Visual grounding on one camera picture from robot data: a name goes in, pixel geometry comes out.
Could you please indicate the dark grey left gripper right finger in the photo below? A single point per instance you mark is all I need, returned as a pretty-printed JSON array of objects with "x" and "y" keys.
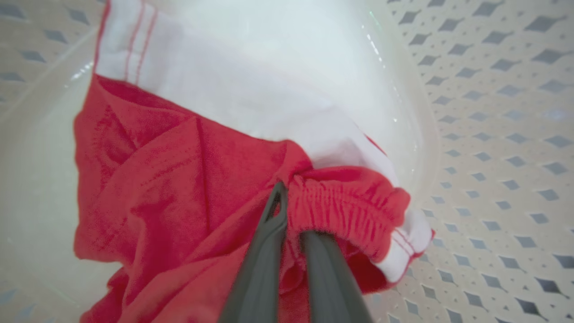
[{"x": 329, "y": 282}]

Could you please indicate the cream perforated laundry basket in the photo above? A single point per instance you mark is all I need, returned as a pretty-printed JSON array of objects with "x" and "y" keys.
[{"x": 493, "y": 134}]

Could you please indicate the red and white clothing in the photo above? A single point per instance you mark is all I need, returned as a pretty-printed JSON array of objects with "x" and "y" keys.
[{"x": 188, "y": 179}]

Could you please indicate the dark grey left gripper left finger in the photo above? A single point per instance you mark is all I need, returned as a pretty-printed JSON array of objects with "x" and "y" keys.
[{"x": 260, "y": 269}]

